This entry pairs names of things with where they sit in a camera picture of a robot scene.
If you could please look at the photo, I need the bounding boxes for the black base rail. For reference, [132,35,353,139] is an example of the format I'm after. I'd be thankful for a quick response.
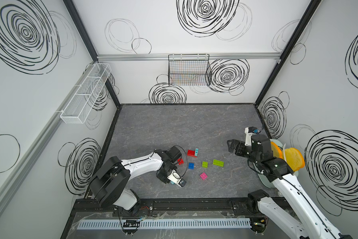
[70,198,260,217]

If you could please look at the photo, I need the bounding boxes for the black wire basket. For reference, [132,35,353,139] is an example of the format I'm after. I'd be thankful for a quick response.
[168,54,212,86]

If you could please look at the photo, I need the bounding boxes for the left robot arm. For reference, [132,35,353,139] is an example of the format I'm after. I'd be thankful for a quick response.
[88,145,186,216]

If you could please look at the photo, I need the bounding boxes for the pink lego brick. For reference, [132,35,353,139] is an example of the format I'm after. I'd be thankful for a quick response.
[200,172,208,180]

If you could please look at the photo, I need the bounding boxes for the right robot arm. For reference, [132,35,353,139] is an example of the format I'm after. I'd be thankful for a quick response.
[227,133,351,239]

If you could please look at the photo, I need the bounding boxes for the mint green toaster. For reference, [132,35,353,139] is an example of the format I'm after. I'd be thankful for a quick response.
[253,137,295,188]

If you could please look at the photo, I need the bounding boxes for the white wire shelf basket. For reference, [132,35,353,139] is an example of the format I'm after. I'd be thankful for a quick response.
[60,63,111,124]

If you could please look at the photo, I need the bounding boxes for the orange toast slice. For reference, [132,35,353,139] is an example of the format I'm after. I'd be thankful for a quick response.
[270,141,283,159]

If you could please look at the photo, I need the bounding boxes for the long green lego brick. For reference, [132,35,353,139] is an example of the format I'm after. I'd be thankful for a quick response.
[213,159,224,167]

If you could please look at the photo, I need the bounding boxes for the long red lego brick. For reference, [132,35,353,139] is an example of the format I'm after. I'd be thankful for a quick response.
[187,150,197,157]

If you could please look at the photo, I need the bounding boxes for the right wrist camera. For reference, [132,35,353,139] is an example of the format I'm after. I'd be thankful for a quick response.
[245,126,260,146]

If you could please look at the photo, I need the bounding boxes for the white slotted cable duct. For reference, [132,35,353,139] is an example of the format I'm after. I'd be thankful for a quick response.
[76,218,252,230]

